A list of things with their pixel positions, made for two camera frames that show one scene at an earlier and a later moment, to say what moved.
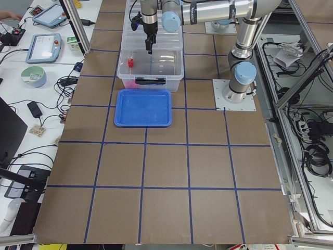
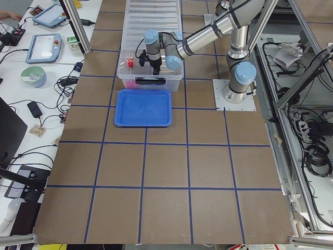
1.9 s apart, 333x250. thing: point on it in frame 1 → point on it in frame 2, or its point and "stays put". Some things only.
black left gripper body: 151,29 → 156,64
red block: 130,62 stays put
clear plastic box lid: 136,39 stays put
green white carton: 73,44 stays put
